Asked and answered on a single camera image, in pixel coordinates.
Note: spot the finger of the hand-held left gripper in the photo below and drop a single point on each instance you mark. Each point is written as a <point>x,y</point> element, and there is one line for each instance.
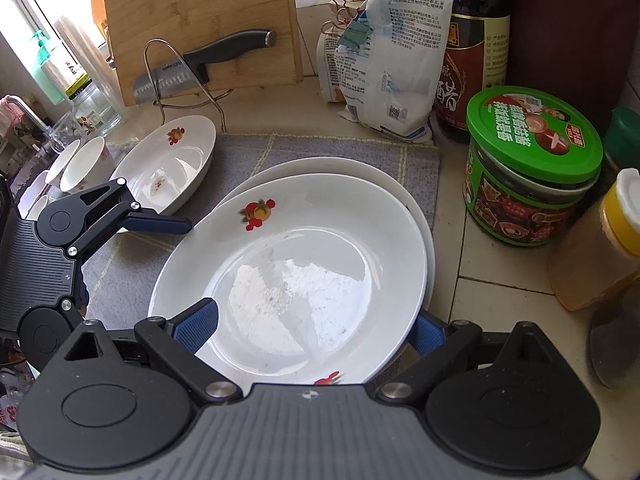
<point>75,310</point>
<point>160,225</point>

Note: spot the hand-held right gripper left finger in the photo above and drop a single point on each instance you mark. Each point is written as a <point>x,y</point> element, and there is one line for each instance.
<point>195,322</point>

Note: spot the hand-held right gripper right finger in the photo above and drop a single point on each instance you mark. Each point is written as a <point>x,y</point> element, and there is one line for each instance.
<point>430,335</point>

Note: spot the white fruit print plate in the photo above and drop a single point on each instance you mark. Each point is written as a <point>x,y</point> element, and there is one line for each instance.
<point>170,160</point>
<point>300,285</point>
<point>350,167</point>

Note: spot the white floral bowl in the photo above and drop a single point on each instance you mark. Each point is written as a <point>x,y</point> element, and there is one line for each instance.
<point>37,205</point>
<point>60,160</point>
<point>92,165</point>

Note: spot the grey teal checked mat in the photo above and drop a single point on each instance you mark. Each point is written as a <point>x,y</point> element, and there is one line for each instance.
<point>125,280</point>

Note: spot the clear glass mug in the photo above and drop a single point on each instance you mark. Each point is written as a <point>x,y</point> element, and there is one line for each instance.
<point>65,132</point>

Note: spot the glass jar green lid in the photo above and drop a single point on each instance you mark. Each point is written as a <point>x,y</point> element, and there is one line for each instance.
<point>97,107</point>

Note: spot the tall stack of plastic cups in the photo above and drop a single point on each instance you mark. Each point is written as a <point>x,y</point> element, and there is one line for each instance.
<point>107,75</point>

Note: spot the metal faucet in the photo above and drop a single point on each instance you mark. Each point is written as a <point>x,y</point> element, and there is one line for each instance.
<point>30,115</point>

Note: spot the yellow lidded spice jar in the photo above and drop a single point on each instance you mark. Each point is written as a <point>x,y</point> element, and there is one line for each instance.
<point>600,260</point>

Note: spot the clear bottle red cap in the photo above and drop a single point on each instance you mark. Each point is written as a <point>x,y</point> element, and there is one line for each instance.
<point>617,340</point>

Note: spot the green dish soap bottle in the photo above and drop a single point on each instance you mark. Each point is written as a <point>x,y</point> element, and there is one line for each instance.
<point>47,70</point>

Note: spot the short stack of plastic cups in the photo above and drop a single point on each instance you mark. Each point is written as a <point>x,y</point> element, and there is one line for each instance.
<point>70,45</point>

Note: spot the bamboo cutting board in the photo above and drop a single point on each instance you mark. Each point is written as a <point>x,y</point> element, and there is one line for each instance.
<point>200,10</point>

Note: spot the orange cooking wine jug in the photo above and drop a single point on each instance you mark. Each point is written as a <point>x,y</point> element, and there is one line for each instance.
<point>100,5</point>

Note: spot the green lidded sauce jar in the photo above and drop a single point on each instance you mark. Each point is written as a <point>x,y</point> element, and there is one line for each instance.
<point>530,130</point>

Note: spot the tan printed packet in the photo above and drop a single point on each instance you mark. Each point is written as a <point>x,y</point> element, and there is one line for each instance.
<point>327,70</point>

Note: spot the white printed bag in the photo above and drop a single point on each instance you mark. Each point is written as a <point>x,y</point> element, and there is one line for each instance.
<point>395,75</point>

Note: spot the blue bag clip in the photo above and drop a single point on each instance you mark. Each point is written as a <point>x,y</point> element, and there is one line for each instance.
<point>357,32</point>

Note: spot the dark soy sauce bottle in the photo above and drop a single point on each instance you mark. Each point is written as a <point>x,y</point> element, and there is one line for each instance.
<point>475,60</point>

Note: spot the green capped jar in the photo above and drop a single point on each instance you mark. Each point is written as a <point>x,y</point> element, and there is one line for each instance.
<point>625,135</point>

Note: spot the dark red knife block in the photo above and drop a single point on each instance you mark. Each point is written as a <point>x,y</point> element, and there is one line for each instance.
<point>565,35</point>

